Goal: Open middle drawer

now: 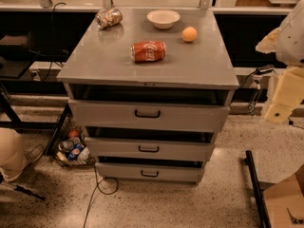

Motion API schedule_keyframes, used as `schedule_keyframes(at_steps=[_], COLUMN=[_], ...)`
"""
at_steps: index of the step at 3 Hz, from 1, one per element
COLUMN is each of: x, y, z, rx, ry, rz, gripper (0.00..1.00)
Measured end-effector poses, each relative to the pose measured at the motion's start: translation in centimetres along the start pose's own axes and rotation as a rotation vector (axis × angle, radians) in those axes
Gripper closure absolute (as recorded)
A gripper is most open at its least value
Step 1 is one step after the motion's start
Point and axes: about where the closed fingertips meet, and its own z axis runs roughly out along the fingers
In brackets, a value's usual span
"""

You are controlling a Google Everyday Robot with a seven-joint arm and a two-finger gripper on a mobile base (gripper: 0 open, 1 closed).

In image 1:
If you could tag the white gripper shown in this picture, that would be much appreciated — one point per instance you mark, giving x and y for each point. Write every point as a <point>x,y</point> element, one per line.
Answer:
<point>292,41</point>

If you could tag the grey drawer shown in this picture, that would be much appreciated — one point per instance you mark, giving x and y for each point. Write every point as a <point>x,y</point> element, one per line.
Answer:
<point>172,117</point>
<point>155,150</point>
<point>149,172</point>

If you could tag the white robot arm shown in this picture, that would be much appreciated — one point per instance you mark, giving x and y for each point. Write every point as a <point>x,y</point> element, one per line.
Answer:
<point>287,42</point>

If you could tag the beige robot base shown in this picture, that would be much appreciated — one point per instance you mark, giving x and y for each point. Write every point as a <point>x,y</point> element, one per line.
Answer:
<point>14,158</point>

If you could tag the grey top drawer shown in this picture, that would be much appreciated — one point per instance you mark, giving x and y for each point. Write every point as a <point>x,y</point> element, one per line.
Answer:
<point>172,117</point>

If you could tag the grey drawer cabinet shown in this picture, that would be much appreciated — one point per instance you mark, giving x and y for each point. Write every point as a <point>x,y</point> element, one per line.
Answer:
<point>198,73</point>

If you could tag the grey bottom drawer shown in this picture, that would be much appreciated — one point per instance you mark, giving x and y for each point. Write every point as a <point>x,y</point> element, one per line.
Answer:
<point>149,172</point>

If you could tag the black power adapter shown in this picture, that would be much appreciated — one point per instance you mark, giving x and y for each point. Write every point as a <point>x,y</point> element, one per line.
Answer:
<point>264,69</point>

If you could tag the orange fruit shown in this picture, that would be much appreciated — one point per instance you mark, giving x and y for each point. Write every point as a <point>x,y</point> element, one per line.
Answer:
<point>189,35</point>

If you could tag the white bowl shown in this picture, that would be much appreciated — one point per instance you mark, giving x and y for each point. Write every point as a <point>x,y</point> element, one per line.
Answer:
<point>163,18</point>

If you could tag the red cola can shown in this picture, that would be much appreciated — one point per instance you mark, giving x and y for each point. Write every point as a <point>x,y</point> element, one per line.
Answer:
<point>148,51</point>

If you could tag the cardboard box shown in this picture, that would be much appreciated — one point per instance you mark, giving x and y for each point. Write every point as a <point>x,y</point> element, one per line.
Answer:
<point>285,201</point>

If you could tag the crumpled snack bag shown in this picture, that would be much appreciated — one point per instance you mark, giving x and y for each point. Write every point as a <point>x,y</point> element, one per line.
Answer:
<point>108,18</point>

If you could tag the black metal table leg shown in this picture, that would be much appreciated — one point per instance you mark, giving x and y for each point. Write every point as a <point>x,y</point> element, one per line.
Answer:
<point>264,221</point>

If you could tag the small red apple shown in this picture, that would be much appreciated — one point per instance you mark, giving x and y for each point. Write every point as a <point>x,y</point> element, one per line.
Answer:
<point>73,133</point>

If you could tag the blue soda can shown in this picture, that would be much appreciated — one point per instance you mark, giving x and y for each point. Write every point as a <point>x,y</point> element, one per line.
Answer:
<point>75,152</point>

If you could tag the black stand leg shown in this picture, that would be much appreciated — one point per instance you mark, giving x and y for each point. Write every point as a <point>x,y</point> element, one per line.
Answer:
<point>19,188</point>

